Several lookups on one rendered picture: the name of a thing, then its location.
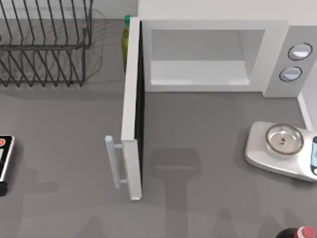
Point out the small microwave knob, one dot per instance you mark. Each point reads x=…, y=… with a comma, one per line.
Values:
x=290, y=73

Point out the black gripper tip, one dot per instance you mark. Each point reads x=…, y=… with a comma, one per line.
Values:
x=3, y=188

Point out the large microwave knob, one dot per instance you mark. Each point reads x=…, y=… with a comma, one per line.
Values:
x=300, y=50

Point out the pale microwave oven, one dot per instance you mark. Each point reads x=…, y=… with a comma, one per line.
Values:
x=275, y=74

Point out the green bottle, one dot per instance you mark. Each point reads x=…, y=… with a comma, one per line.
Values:
x=124, y=39

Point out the white microwave door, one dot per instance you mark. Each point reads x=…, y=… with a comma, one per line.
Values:
x=130, y=99

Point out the white kitchen scale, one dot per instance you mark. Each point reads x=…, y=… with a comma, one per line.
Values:
x=257, y=151

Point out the dark bottle with red cap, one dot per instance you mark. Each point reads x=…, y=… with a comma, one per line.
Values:
x=297, y=233

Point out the metal scale bowl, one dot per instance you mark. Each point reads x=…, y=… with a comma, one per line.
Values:
x=284, y=143

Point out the black flat device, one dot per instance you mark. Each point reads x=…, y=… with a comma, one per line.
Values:
x=5, y=156

